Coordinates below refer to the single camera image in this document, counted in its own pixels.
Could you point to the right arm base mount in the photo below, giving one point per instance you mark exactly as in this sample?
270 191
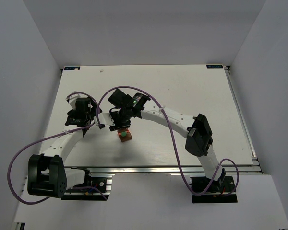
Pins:
215 194

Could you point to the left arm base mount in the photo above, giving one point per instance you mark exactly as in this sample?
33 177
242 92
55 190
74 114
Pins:
86 188

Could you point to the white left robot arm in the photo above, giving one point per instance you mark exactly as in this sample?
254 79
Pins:
47 175

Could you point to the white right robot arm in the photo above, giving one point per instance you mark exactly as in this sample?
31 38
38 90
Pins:
195 129

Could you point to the brown rectangular wood block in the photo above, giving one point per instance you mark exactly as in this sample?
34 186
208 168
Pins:
125 138

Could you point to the blue label sticker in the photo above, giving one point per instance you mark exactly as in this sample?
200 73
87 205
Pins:
72 68
214 66

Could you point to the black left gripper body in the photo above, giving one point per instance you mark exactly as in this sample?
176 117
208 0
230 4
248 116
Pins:
77 120

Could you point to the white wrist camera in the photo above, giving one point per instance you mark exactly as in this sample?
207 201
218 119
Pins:
71 99
103 119

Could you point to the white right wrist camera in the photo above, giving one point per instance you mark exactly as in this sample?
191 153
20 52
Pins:
103 119

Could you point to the blue label sticker right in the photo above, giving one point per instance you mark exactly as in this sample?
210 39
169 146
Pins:
214 66

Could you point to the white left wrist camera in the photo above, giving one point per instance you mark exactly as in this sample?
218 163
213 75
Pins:
71 99

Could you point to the aluminium table frame rail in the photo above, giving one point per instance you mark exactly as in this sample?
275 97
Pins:
187 89

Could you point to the blue label sticker left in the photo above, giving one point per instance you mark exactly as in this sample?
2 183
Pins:
72 68

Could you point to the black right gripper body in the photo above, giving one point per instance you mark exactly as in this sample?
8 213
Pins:
121 124

